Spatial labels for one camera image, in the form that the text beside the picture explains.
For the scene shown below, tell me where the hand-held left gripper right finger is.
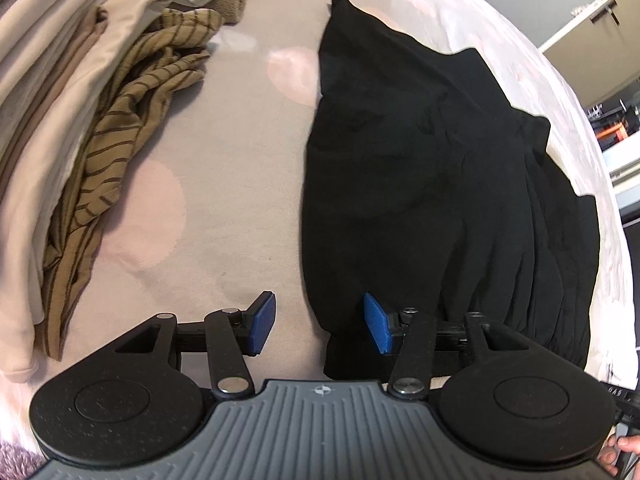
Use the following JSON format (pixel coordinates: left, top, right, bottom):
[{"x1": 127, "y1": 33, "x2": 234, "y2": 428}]
[{"x1": 363, "y1": 292, "x2": 551, "y2": 402}]

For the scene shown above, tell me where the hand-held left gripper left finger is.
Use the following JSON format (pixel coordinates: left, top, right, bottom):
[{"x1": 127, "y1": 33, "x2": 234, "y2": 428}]
[{"x1": 100, "y1": 291, "x2": 277, "y2": 402}]

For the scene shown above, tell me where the black garment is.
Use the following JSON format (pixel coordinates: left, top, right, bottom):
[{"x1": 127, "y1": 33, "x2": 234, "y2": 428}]
[{"x1": 299, "y1": 0, "x2": 601, "y2": 382}]

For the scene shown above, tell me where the stack of beige folded clothes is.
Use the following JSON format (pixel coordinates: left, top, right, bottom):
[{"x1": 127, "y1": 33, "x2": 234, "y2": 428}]
[{"x1": 0, "y1": 0, "x2": 251, "y2": 384}]

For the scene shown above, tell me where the person's right hand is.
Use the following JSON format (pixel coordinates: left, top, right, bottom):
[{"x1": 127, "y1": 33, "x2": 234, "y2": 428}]
[{"x1": 598, "y1": 434, "x2": 640, "y2": 478}]

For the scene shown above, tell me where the bed with polka-dot cover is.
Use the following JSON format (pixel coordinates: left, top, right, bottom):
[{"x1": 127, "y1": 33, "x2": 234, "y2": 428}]
[{"x1": 0, "y1": 0, "x2": 635, "y2": 480}]

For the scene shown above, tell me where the brown striped garment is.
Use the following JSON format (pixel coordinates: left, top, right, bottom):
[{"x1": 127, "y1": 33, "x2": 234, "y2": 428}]
[{"x1": 41, "y1": 8, "x2": 225, "y2": 361}]

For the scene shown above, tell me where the orange chair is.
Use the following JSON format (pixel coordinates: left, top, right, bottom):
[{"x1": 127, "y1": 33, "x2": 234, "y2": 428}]
[{"x1": 593, "y1": 121, "x2": 630, "y2": 139}]

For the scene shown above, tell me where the purple fuzzy clothing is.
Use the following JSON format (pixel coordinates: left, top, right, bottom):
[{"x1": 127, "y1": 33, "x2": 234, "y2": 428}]
[{"x1": 0, "y1": 434, "x2": 51, "y2": 480}]

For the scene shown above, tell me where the dark door handle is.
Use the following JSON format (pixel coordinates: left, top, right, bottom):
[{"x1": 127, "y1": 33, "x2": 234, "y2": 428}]
[{"x1": 589, "y1": 0, "x2": 622, "y2": 25}]

